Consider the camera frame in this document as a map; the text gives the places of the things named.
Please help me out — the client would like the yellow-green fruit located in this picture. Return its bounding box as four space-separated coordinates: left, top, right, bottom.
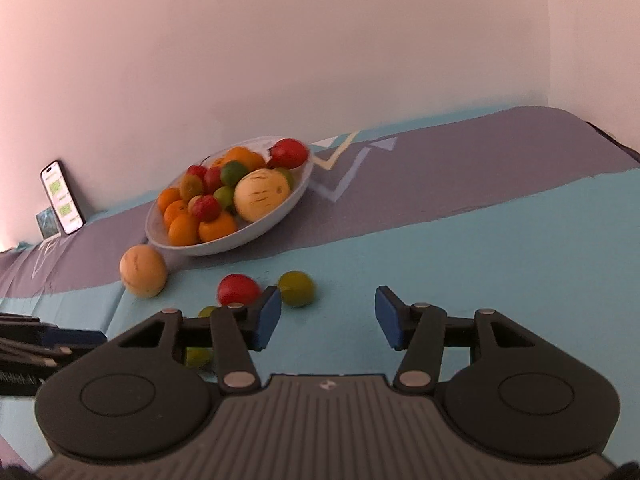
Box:
186 195 202 213

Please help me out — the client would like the large orange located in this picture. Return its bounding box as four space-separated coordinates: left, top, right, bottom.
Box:
222 146 267 171
198 210 238 243

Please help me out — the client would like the green fruit small centre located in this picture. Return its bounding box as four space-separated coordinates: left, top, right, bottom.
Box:
198 306 219 318

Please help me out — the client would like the red apple top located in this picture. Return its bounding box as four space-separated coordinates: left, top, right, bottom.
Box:
217 273 262 307

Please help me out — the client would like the green fruit bottom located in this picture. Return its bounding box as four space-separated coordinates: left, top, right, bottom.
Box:
184 347 213 370

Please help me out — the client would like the pale melon on mat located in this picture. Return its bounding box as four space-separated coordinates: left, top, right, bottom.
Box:
119 245 168 298

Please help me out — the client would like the small digital clock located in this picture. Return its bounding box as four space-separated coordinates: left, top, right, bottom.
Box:
36 207 61 240

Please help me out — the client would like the orange in bowl front centre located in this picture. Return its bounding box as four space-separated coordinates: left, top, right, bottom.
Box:
168 214 200 247

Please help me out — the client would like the orange in bowl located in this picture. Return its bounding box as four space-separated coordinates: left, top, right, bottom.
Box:
210 157 224 168
163 200 188 230
168 214 200 247
156 186 181 214

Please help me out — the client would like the black smartphone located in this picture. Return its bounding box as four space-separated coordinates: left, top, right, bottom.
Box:
40 160 85 236

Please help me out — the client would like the small red apple bottom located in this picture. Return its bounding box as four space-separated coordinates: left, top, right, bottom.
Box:
191 195 221 222

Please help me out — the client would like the small red apple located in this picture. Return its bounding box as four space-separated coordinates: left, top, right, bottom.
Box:
186 165 208 181
191 195 221 222

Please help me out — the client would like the orange in bowl back left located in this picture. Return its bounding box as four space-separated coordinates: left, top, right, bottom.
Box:
163 200 188 230

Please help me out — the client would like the pale striped melon in bowl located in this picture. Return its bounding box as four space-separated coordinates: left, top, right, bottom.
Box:
233 168 291 222

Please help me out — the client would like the orange in bowl front left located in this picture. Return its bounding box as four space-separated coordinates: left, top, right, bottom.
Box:
156 186 181 214

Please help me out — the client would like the yellow-brown fruit with stem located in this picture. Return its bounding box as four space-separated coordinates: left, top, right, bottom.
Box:
179 174 204 203

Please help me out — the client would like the red apple upper middle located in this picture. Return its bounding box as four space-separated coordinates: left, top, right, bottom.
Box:
203 166 224 194

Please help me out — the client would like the blue purple patterned mat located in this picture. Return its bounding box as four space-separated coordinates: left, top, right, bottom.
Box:
1 107 639 462

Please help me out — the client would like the green lime fruit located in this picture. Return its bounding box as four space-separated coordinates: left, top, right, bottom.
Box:
220 160 250 188

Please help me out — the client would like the small red apple left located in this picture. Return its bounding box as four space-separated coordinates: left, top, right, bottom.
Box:
186 165 208 181

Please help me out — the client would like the big red apple centre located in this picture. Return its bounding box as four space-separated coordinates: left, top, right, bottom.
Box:
268 138 309 169

